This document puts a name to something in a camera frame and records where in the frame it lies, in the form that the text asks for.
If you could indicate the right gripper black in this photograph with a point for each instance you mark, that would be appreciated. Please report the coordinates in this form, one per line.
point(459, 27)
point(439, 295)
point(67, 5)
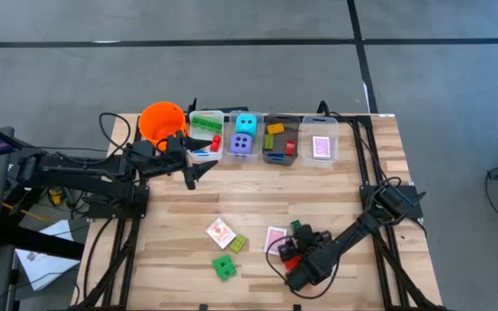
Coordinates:
point(311, 239)

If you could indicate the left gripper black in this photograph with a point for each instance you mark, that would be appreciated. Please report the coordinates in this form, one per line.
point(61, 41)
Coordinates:
point(173, 151)

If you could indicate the blue rounded toy block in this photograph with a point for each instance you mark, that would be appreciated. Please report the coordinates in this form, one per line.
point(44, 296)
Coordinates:
point(201, 152)

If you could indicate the small red rounded toy block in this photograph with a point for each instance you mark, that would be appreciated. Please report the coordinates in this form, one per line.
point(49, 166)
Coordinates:
point(215, 142)

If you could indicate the long green toy block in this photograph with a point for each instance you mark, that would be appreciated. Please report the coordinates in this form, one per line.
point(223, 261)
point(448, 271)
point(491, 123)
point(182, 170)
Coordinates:
point(207, 124)

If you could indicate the purple foam die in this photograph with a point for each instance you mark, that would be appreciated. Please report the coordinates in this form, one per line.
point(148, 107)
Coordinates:
point(240, 143)

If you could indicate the lime green rounded brick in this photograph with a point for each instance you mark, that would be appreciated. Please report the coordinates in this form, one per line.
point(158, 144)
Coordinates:
point(238, 244)

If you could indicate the teal foam die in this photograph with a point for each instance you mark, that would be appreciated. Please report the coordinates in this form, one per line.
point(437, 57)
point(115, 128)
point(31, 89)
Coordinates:
point(246, 125)

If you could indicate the big green toy block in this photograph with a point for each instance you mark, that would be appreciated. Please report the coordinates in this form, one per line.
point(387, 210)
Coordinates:
point(224, 267)

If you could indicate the olive green lego brick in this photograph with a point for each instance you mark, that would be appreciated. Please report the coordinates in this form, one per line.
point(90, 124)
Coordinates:
point(269, 141)

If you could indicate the blue lego brick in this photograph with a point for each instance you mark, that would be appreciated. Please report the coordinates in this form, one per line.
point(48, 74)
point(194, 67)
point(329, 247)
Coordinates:
point(276, 156)

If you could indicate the orange-yellow lego brick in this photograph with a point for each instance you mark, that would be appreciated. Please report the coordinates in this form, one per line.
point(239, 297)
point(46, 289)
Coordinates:
point(275, 128)

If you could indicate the red lego brick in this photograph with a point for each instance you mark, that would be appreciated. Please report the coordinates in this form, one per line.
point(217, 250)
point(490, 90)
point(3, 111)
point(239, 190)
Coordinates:
point(290, 147)

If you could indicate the white purple card box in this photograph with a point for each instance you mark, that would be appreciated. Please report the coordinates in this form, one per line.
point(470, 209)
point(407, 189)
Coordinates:
point(321, 147)

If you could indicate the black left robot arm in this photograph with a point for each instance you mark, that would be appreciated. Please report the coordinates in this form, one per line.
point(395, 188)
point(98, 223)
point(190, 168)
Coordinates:
point(80, 173)

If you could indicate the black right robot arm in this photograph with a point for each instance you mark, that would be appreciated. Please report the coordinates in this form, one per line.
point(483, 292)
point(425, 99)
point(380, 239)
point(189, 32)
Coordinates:
point(348, 235)

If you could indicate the pink playing card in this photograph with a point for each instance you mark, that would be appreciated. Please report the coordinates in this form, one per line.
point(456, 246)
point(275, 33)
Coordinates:
point(273, 237)

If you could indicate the clear plastic bin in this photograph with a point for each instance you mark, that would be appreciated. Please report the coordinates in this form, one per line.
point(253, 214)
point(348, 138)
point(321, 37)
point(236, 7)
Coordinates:
point(307, 151)
point(231, 157)

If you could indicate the white plastic bin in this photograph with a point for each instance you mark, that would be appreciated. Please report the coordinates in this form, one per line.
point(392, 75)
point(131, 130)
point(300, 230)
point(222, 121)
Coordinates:
point(206, 114)

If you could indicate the orange pumpkin face bucket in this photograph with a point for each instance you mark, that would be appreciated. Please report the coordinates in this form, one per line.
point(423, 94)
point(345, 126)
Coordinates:
point(158, 121)

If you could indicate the black clamp bar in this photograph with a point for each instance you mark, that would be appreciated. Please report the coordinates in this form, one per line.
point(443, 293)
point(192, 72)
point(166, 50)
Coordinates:
point(223, 109)

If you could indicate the smoky grey plastic bin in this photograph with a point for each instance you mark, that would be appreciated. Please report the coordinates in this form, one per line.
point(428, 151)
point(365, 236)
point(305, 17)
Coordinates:
point(294, 129)

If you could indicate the black clamp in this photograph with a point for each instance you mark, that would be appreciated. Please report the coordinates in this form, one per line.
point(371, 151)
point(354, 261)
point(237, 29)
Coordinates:
point(322, 108)

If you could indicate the yellow clamp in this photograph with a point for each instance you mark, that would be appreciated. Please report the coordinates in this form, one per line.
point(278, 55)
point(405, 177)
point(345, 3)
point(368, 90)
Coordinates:
point(56, 197)

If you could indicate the black stand beam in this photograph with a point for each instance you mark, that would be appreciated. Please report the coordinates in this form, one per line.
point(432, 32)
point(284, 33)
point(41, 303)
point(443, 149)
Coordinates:
point(41, 243)

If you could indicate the white paper sheets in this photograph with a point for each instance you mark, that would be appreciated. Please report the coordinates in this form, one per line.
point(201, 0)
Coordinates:
point(46, 263)

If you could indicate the small black bracket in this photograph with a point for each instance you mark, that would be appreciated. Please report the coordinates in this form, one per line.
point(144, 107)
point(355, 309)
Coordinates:
point(297, 307)
point(203, 307)

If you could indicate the black aluminium frame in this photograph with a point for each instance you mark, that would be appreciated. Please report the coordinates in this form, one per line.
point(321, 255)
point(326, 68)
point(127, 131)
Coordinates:
point(357, 142)
point(129, 268)

